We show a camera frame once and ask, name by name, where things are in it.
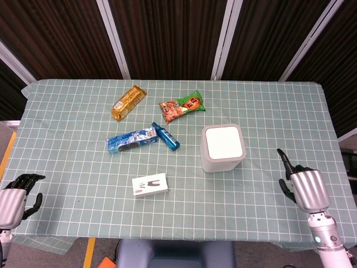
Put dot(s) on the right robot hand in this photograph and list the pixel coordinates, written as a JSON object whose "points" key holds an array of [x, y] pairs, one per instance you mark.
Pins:
{"points": [[309, 190]]}

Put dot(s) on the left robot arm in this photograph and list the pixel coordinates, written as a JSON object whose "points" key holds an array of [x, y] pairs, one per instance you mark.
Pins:
{"points": [[4, 245]]}

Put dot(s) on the orange object on floor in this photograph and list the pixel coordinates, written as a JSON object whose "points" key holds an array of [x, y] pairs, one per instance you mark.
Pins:
{"points": [[107, 263]]}

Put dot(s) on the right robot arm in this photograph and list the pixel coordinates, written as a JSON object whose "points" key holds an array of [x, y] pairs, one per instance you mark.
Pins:
{"points": [[329, 240]]}

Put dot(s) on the white square container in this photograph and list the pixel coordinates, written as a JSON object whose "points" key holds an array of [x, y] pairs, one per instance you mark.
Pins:
{"points": [[222, 148]]}

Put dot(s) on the black box on floor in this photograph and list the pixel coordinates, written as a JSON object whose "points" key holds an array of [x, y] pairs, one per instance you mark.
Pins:
{"points": [[348, 160]]}

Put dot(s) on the small white box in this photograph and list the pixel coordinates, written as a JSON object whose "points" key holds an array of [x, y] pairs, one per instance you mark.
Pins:
{"points": [[150, 185]]}

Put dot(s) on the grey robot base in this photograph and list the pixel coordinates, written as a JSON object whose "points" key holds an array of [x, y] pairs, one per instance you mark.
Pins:
{"points": [[175, 254]]}

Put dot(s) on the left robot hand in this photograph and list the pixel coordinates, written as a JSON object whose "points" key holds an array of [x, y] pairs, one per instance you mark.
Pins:
{"points": [[11, 199]]}

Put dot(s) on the green orange snack bag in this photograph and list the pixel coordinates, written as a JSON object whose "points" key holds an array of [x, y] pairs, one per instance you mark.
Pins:
{"points": [[182, 107]]}

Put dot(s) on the gold foil biscuit pack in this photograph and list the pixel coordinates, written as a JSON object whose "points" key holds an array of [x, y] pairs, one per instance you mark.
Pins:
{"points": [[128, 103]]}

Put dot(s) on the blue cylindrical bottle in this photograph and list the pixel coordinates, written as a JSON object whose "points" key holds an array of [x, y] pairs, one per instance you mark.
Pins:
{"points": [[166, 136]]}

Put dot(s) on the blue cookie pack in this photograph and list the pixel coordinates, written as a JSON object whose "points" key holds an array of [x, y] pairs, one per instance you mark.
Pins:
{"points": [[132, 139]]}

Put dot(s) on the green checkered tablecloth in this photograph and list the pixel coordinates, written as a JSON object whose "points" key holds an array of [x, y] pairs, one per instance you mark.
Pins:
{"points": [[178, 195]]}

